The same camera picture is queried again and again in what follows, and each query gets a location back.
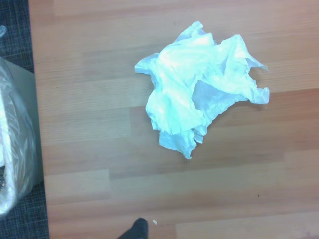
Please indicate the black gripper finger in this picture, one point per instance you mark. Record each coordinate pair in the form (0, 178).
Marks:
(138, 230)

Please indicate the clear plastic wrapper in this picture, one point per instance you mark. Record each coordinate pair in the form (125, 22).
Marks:
(179, 87)

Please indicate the bin with clear plastic liner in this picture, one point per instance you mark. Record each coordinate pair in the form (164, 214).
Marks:
(12, 124)

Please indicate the small white paper scrap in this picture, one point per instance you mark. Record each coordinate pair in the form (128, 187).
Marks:
(155, 222)

